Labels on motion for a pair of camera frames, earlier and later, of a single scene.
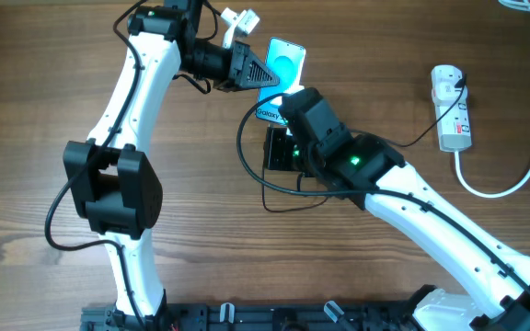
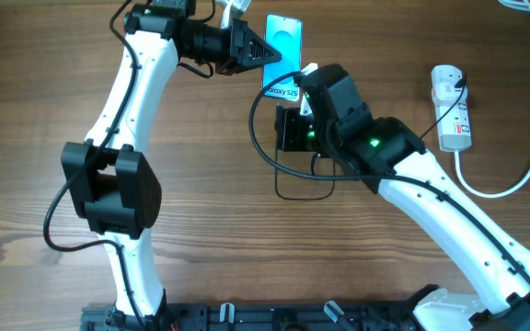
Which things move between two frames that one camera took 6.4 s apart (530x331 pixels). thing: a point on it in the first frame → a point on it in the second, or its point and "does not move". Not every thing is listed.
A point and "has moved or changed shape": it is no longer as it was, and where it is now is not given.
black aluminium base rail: [258, 316] does not move
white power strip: [453, 119] does not move
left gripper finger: [256, 74] → [259, 51]
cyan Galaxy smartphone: [286, 62] has moved or changed shape
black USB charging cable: [464, 84] has moved or changed shape
